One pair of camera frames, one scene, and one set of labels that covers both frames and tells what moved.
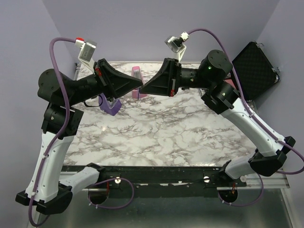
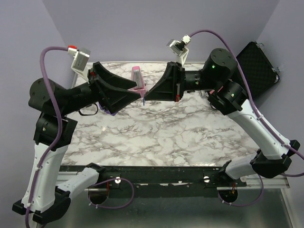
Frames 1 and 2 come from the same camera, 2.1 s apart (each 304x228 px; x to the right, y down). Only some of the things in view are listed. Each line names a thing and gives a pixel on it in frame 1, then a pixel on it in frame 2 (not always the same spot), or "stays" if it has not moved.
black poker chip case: (255, 71) stays
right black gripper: (166, 81) → (165, 89)
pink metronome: (136, 73) stays
